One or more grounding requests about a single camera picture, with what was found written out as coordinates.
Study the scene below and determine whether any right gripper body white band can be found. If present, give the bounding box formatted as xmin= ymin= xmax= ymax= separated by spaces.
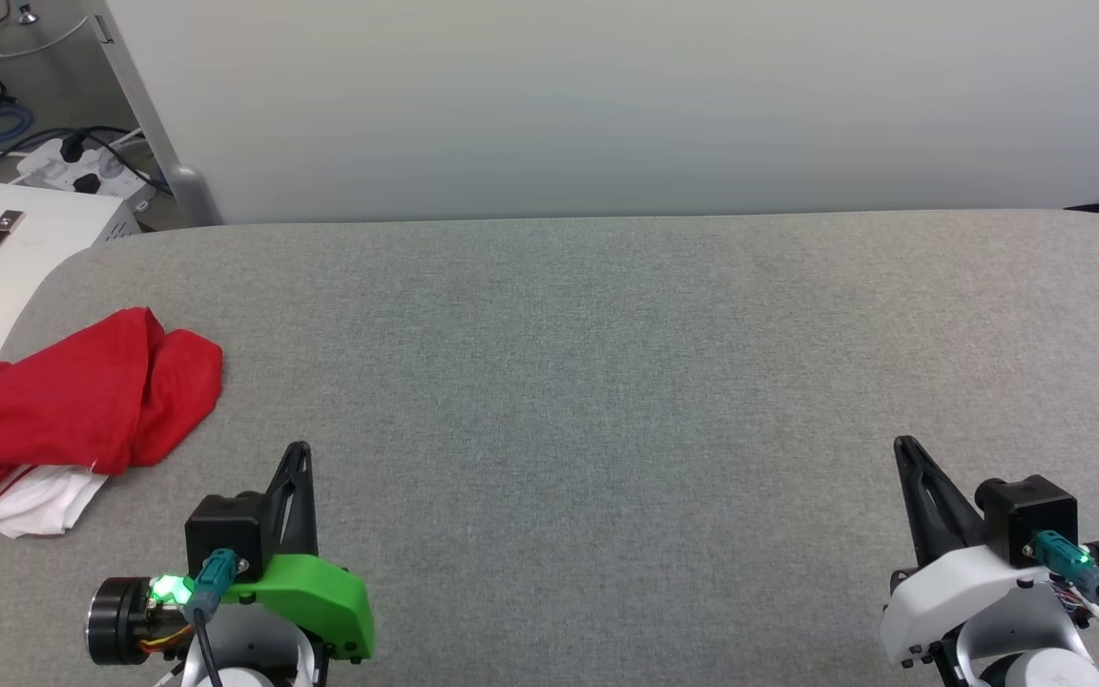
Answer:
xmin=880 ymin=536 xmax=1099 ymax=667

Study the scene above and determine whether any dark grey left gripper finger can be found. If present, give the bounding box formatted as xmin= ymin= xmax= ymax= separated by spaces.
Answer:
xmin=261 ymin=440 xmax=319 ymax=566

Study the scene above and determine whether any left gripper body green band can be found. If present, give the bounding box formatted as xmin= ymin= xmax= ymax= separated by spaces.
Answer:
xmin=86 ymin=552 xmax=377 ymax=667

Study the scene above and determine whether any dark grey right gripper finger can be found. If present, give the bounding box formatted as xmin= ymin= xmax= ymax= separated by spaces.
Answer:
xmin=894 ymin=435 xmax=987 ymax=571

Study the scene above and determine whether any red and white basketball jersey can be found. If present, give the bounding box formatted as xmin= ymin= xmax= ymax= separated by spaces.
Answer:
xmin=0 ymin=306 xmax=224 ymax=550

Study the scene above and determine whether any grey round panel foot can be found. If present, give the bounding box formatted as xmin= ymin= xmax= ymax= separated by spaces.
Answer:
xmin=164 ymin=163 xmax=224 ymax=228

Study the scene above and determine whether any white metal equipment box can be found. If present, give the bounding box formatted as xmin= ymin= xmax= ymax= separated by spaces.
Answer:
xmin=0 ymin=178 xmax=143 ymax=404

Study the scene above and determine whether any white power strip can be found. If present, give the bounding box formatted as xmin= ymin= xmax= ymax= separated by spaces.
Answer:
xmin=13 ymin=135 xmax=158 ymax=203

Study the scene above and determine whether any white partition panel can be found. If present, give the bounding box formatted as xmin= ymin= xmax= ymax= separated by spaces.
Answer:
xmin=92 ymin=0 xmax=1099 ymax=227

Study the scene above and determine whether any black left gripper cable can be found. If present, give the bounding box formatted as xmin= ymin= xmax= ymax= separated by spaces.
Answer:
xmin=187 ymin=548 xmax=251 ymax=687

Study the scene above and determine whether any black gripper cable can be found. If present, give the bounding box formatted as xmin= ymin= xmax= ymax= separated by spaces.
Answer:
xmin=187 ymin=548 xmax=251 ymax=687
xmin=1029 ymin=531 xmax=1099 ymax=669

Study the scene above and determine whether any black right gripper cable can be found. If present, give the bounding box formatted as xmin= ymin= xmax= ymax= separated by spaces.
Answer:
xmin=1029 ymin=531 xmax=1099 ymax=669

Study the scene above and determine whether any white floor cable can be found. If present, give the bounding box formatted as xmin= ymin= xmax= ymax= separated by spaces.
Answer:
xmin=0 ymin=13 xmax=90 ymax=61

